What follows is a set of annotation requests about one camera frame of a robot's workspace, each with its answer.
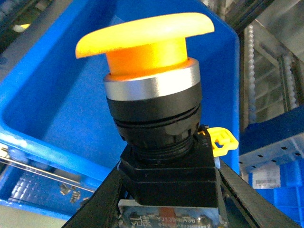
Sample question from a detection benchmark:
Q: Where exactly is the yellow mushroom push button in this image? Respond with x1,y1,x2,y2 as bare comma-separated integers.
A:
75,12,238,228

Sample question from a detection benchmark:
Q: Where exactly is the pile of metal clips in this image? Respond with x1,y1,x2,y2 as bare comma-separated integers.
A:
59,183,82,204

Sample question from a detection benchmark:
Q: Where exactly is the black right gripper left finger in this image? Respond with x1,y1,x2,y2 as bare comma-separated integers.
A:
63,168,124,228

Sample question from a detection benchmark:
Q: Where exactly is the blue target box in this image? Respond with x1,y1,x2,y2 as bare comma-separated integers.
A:
0,0,239,182

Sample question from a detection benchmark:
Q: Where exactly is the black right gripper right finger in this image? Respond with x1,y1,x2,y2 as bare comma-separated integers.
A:
219,160,300,228

